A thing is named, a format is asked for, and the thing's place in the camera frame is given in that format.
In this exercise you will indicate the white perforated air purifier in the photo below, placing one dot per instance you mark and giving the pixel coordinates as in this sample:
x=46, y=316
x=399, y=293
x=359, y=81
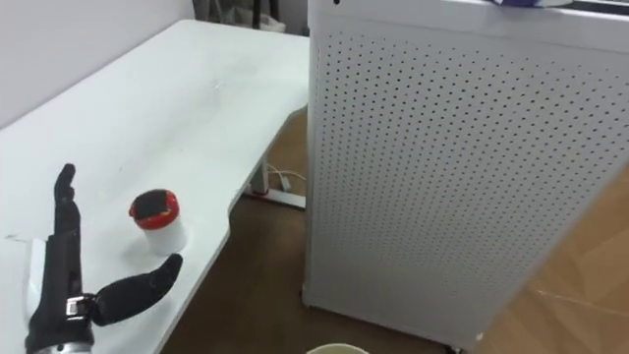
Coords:
x=452, y=172

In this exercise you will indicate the white cup with red lid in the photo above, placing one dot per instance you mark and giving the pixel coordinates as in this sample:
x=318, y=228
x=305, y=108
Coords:
x=164, y=228

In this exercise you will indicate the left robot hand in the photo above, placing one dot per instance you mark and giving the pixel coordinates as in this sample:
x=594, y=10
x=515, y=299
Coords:
x=61, y=275

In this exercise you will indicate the purple object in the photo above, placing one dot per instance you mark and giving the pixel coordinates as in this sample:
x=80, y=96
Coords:
x=526, y=2

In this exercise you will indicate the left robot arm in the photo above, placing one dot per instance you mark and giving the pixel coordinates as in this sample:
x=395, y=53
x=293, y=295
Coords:
x=64, y=350

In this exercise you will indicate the white desk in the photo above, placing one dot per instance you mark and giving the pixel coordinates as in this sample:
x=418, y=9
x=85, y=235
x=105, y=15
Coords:
x=162, y=113

